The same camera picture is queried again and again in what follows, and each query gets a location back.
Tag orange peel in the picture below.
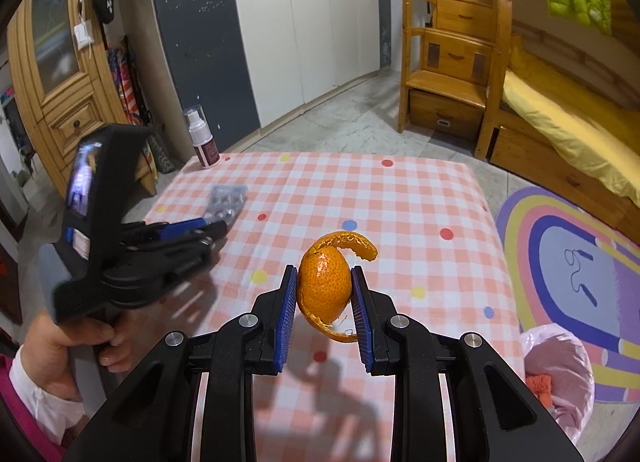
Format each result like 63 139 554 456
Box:
297 231 378 344

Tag person's left hand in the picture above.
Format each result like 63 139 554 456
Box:
22 312 127 403

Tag wooden bunk bed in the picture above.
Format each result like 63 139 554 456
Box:
475 0 640 237

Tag wooden staircase with drawers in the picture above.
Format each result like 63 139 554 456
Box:
398 0 506 143

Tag orange crumpled scrap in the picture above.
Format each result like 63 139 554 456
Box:
525 374 553 405

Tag blue jump rope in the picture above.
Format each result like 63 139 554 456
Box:
564 248 598 307

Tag rainbow oval rug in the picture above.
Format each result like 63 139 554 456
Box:
495 185 640 403

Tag white wardrobe with dots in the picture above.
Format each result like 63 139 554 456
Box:
147 0 393 153

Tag yellow bedsheet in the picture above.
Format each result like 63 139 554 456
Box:
502 69 640 207

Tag table with checked tablecloth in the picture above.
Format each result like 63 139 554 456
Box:
145 152 526 462

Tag person's left forearm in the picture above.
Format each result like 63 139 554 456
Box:
0 342 86 462

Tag silver blister pack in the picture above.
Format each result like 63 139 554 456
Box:
206 185 249 223

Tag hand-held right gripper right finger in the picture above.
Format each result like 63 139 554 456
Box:
350 266 586 462

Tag trash bin with pink bag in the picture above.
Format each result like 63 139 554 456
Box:
517 324 597 445

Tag white spray bottle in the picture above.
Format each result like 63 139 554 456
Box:
182 104 222 170

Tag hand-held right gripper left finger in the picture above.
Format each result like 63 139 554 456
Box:
65 264 301 462

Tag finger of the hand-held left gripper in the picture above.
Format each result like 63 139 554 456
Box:
122 218 229 247
117 234 223 293

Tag wooden cabinet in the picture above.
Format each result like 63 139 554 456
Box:
7 0 156 193

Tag striped colourful bag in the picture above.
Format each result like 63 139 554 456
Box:
107 44 151 127

